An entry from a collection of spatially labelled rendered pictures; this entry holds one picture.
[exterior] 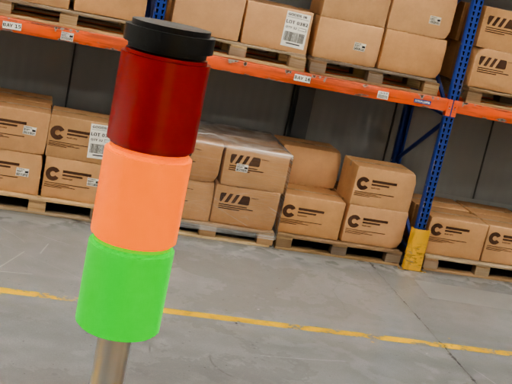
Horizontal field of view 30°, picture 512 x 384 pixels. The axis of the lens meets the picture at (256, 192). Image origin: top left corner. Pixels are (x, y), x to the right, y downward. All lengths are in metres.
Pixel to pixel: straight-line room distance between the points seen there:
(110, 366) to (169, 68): 0.18
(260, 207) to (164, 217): 7.92
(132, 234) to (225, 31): 7.65
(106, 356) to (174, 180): 0.12
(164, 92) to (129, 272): 0.10
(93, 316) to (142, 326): 0.03
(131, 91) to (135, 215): 0.07
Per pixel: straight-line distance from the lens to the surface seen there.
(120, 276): 0.54
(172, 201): 0.53
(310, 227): 8.67
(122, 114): 0.52
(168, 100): 0.51
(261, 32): 8.23
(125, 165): 0.52
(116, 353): 0.57
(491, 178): 10.59
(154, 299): 0.55
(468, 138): 10.37
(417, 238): 8.85
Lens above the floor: 2.38
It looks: 13 degrees down
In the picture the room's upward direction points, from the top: 12 degrees clockwise
